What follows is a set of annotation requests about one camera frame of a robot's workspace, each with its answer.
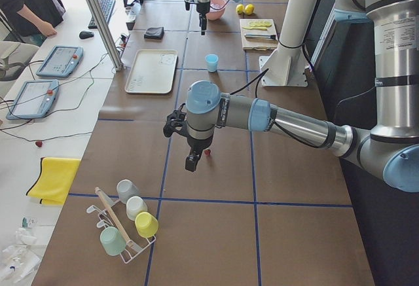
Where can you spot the yellow lemon lower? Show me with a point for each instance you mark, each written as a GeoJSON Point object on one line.
{"type": "Point", "coordinates": [240, 9]}

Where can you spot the wooden cutting board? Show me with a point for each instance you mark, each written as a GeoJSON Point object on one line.
{"type": "Point", "coordinates": [258, 44]}

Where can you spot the teach pendant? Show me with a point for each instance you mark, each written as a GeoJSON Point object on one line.
{"type": "Point", "coordinates": [61, 61]}
{"type": "Point", "coordinates": [34, 100]}

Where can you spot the black keyboard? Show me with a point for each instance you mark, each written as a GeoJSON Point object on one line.
{"type": "Point", "coordinates": [106, 7]}

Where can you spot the cream bear serving tray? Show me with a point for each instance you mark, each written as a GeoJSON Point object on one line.
{"type": "Point", "coordinates": [152, 72]}

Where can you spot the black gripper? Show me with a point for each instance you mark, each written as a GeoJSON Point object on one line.
{"type": "Point", "coordinates": [199, 144]}
{"type": "Point", "coordinates": [202, 6]}

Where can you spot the yellow plastic knife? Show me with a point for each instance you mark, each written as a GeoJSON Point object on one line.
{"type": "Point", "coordinates": [255, 28]}

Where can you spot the yellow lemon upper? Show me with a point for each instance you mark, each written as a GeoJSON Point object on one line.
{"type": "Point", "coordinates": [249, 9]}

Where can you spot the aluminium frame post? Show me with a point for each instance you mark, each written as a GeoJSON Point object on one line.
{"type": "Point", "coordinates": [105, 33]}

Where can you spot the yellow lemon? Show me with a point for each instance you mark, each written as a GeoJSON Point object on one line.
{"type": "Point", "coordinates": [240, 9]}
{"type": "Point", "coordinates": [249, 9]}

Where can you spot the grey folded cloth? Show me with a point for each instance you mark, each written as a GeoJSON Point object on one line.
{"type": "Point", "coordinates": [156, 33]}

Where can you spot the grey cup on rack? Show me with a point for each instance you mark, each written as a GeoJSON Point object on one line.
{"type": "Point", "coordinates": [126, 189]}

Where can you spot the white wire cup rack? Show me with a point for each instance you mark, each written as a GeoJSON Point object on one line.
{"type": "Point", "coordinates": [112, 212]}

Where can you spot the white cup on rack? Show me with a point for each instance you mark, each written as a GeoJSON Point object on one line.
{"type": "Point", "coordinates": [134, 206]}

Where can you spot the light blue plastic cup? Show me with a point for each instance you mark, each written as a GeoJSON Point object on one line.
{"type": "Point", "coordinates": [212, 62]}

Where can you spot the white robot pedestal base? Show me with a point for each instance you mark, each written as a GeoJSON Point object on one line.
{"type": "Point", "coordinates": [286, 65]}

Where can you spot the yellow cup on rack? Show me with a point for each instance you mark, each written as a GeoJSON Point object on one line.
{"type": "Point", "coordinates": [146, 224]}

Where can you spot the seated person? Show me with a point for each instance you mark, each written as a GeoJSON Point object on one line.
{"type": "Point", "coordinates": [33, 17]}

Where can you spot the crumpled plastic bags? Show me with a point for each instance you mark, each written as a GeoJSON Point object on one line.
{"type": "Point", "coordinates": [17, 258]}

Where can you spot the teach pendant far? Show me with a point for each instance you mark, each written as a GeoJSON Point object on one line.
{"type": "Point", "coordinates": [61, 61]}

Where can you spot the teach pendant near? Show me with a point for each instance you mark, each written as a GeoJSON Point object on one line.
{"type": "Point", "coordinates": [34, 100]}

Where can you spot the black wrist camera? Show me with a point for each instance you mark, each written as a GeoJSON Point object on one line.
{"type": "Point", "coordinates": [176, 123]}
{"type": "Point", "coordinates": [189, 3]}

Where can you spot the pink bowl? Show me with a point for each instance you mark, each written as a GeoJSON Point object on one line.
{"type": "Point", "coordinates": [217, 9]}

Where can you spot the green cup on rack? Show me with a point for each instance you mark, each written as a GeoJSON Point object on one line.
{"type": "Point", "coordinates": [112, 241]}

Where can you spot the black computer mouse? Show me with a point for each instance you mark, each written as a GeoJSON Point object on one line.
{"type": "Point", "coordinates": [86, 35]}

